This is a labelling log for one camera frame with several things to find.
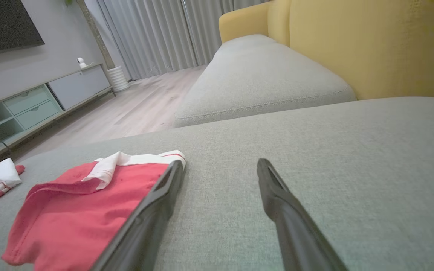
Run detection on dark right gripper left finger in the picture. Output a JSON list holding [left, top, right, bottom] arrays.
[[90, 160, 185, 271]]

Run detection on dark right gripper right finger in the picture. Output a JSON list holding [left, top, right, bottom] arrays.
[[257, 158, 349, 271]]

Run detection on red shorts with white band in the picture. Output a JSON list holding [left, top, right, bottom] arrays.
[[2, 150, 186, 271]]

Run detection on large grey sofa chaise cushion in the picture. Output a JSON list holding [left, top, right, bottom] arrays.
[[0, 97, 434, 271]]

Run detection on white ribbed plant pot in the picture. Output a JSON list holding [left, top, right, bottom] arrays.
[[107, 66, 130, 93]]

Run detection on grey console cabinet door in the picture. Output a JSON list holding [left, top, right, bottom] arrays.
[[47, 65, 112, 111]]

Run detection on pale green console drawer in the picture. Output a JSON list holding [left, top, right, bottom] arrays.
[[15, 100, 63, 131], [4, 87, 50, 114]]

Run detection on grey pleated curtain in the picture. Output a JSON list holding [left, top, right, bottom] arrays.
[[96, 0, 274, 80]]

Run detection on tall brown plant trunk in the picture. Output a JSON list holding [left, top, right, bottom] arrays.
[[63, 0, 116, 70]]

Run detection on yellow sofa backrest cushion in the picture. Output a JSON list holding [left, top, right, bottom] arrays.
[[267, 0, 292, 47], [289, 0, 434, 101]]

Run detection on yellow sofa armrest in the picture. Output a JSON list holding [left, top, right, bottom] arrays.
[[218, 2, 271, 44]]

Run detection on black flat television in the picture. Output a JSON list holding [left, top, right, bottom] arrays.
[[0, 0, 45, 58]]

